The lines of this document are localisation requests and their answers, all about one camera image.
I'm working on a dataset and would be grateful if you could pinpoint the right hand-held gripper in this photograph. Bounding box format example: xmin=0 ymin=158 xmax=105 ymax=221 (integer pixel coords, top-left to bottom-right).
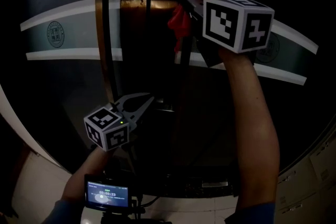
xmin=175 ymin=0 xmax=276 ymax=68

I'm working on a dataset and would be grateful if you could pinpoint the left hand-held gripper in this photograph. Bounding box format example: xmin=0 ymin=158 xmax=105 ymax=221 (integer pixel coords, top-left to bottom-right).
xmin=83 ymin=92 xmax=155 ymax=153

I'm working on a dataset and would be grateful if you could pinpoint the pink cleaning cloth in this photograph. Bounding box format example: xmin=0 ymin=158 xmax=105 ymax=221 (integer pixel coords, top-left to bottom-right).
xmin=167 ymin=0 xmax=223 ymax=54

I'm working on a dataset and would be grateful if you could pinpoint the frosted band glass door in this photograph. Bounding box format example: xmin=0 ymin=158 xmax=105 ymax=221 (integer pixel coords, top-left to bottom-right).
xmin=0 ymin=0 xmax=124 ymax=174
xmin=174 ymin=0 xmax=336 ymax=174

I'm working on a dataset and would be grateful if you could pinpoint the person's right forearm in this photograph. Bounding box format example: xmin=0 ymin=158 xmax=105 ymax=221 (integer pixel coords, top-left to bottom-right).
xmin=219 ymin=47 xmax=280 ymax=212

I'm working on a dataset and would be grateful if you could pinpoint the person's left forearm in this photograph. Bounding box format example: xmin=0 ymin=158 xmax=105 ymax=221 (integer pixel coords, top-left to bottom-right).
xmin=61 ymin=146 xmax=113 ymax=202

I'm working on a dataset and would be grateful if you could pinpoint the small black monitor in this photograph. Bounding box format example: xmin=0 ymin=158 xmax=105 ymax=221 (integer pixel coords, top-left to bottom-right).
xmin=83 ymin=174 xmax=133 ymax=212

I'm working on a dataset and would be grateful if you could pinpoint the person's blue shirt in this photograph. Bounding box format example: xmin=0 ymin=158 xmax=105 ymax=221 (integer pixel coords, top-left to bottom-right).
xmin=41 ymin=199 xmax=276 ymax=224

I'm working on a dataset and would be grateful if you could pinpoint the white locker cabinet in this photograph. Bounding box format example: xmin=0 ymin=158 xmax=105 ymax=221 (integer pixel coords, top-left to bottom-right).
xmin=274 ymin=128 xmax=336 ymax=224

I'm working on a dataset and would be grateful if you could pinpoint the black cable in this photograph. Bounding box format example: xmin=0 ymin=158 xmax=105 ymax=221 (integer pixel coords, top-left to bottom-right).
xmin=136 ymin=195 xmax=161 ymax=212

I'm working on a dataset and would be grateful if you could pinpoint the black monitor mount rig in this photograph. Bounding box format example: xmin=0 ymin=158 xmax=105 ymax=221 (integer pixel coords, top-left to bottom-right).
xmin=101 ymin=193 xmax=148 ymax=224

